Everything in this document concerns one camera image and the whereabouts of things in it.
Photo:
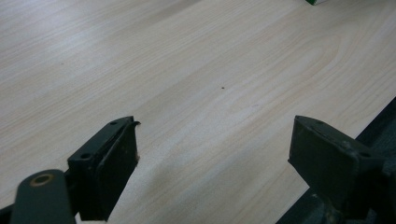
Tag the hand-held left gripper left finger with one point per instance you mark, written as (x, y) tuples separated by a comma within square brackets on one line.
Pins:
[(102, 168)]

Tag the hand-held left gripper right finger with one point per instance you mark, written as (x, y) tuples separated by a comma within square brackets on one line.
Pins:
[(327, 161)]

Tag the green and white box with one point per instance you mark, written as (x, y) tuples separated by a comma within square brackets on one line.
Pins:
[(315, 1)]

